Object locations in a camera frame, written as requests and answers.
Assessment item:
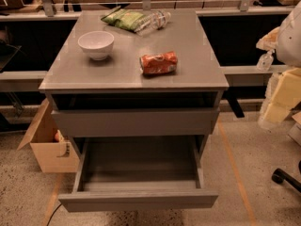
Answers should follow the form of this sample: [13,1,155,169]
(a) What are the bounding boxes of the grey drawer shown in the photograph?
[52,108,219,137]
[58,136,218,212]

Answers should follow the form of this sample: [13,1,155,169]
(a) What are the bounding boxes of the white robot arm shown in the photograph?
[276,2,301,67]

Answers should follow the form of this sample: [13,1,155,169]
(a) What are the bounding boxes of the grey top drawer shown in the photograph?
[52,108,219,137]

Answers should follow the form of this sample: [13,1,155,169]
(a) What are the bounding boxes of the grey drawer cabinet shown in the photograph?
[38,8,230,143]

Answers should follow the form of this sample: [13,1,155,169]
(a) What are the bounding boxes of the crushed orange soda can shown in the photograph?
[139,51,178,75]

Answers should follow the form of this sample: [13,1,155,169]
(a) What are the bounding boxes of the white bowl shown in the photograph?
[78,31,115,60]

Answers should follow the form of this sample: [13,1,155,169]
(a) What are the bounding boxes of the clear plastic water bottle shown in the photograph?
[135,10,171,36]

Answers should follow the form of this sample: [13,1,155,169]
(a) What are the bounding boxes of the green chip bag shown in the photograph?
[101,7,144,32]

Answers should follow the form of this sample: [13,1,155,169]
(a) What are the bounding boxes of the cardboard box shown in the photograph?
[18,99,79,173]

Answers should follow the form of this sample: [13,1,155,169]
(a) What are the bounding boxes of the hand sanitizer pump bottle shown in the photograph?
[256,50,275,72]

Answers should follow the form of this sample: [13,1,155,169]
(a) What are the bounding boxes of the yellow foam blocks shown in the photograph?
[258,68,301,130]

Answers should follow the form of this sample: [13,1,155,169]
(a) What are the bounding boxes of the black office chair base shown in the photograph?
[272,169,301,193]

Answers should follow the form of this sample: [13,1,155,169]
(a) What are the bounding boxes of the black floor cable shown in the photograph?
[46,202,64,226]

